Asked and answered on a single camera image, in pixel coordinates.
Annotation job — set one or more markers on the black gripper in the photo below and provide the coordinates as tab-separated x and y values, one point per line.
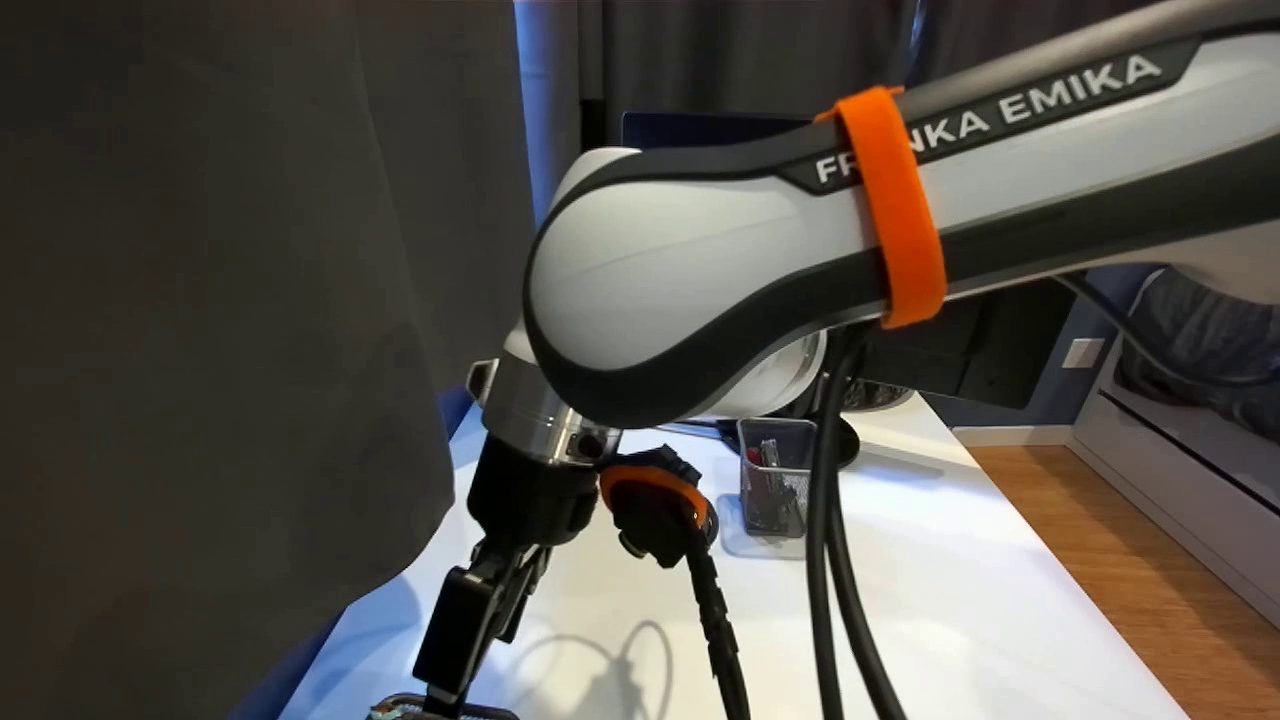
525	495

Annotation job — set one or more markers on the mesh basket with colourful contents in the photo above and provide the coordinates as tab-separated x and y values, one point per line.
401	705

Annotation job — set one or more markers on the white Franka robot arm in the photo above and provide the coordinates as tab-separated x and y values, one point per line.
695	267

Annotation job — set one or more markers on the mesh basket with pens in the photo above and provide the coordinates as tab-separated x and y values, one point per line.
770	487

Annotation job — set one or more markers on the dark grey curtain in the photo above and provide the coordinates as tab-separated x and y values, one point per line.
202	332

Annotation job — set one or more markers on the black computer monitor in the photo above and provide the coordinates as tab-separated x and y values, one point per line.
986	352

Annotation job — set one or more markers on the dark grey blanket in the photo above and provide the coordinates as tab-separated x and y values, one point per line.
1203	347

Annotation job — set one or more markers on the white wall outlet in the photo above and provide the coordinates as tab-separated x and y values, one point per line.
1086	350

